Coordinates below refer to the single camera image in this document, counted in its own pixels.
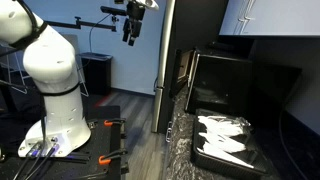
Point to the stainless black microwave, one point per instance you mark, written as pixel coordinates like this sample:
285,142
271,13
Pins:
220,83

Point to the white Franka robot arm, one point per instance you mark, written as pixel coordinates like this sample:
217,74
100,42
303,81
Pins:
50,66

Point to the black cutlery tray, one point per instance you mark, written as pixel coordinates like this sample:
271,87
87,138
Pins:
233,166

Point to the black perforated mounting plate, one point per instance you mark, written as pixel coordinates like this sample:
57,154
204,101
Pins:
106,136

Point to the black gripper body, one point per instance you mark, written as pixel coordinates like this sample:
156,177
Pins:
136,11

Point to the white upper cabinets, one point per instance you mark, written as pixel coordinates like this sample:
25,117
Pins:
283,16

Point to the tall black silver appliance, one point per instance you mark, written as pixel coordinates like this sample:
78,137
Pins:
164,50

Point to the black trash bin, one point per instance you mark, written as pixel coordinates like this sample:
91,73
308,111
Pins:
96,73

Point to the orange black clamp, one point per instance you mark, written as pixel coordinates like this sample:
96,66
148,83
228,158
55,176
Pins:
108,123
104,160

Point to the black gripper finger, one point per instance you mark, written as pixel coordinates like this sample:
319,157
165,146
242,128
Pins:
134,33
126,31

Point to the white plastic utensil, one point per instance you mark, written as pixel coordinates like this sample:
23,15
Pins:
230,156
220,126
226,145

